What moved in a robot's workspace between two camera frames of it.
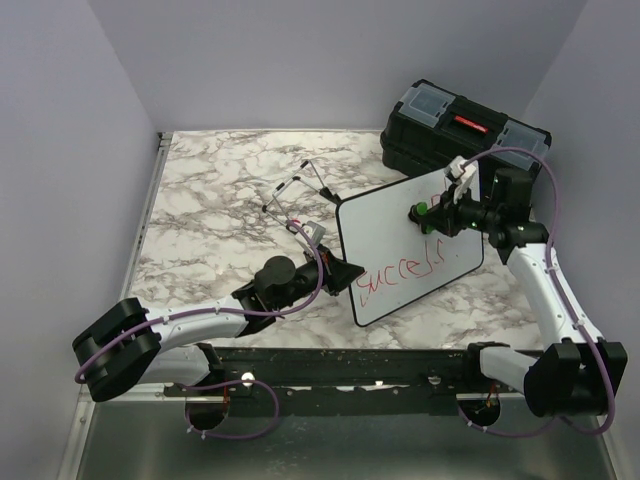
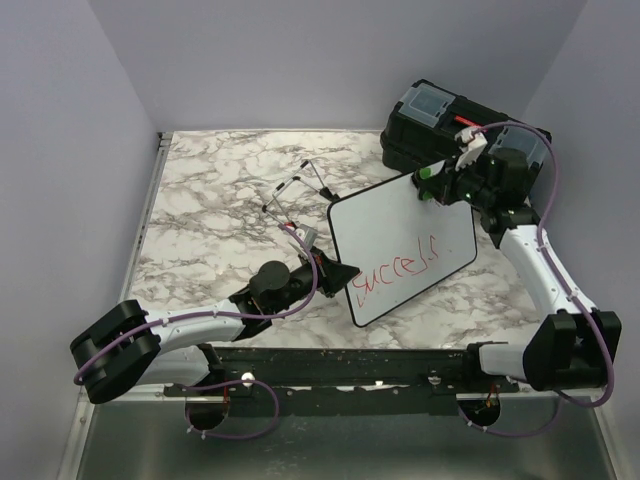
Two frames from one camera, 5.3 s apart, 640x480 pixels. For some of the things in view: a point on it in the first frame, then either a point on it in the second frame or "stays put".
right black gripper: [444, 215] -> [445, 180]
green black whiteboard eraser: [417, 213] -> [424, 180]
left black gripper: [337, 275] stays put
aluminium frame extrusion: [162, 148] stays put
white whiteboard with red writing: [399, 260] stays put
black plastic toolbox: [431, 124] stays put
